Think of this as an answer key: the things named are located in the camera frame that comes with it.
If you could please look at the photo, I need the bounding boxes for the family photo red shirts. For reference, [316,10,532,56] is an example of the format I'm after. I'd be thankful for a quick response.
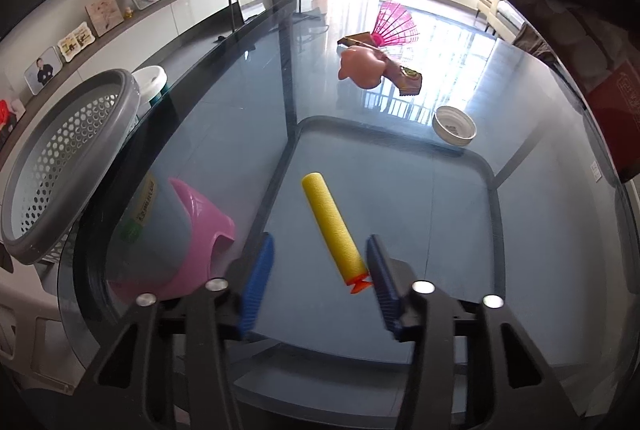
[0,98,26,146]

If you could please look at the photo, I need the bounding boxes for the beige baby photo panel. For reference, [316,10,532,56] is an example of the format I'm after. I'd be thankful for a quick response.
[85,0,124,36]

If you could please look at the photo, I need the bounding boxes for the white round lid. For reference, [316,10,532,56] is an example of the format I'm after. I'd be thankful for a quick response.
[432,106,477,147]

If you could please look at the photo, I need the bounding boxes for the long white TV cabinet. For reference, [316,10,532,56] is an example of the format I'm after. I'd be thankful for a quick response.
[1,0,238,162]

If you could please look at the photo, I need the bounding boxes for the white stool with teal legs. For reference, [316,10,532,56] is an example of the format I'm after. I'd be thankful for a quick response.
[132,66,168,106]

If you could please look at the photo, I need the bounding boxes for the pink pig toy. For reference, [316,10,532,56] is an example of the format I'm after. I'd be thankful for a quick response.
[337,46,390,90]

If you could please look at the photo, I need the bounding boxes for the grey plastic step stool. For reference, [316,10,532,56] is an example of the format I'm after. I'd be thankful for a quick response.
[1,252,84,394]

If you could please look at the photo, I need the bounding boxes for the grey sofa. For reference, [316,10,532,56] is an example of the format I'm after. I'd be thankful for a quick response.
[476,0,547,57]

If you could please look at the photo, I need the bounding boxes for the pink snack wrapper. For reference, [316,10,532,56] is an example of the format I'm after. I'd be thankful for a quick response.
[337,33,423,96]

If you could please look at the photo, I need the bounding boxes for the scalloped white photo frame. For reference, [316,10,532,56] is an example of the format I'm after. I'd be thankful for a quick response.
[56,21,96,64]

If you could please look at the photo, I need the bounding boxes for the pink folding fan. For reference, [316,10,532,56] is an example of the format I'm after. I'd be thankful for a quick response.
[370,0,419,47]

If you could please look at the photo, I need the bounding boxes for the grey perforated trash basket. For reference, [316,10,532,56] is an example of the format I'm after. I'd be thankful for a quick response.
[1,69,141,265]

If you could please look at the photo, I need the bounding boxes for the framed portrait man in black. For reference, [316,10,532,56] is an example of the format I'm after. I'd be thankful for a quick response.
[24,46,63,95]

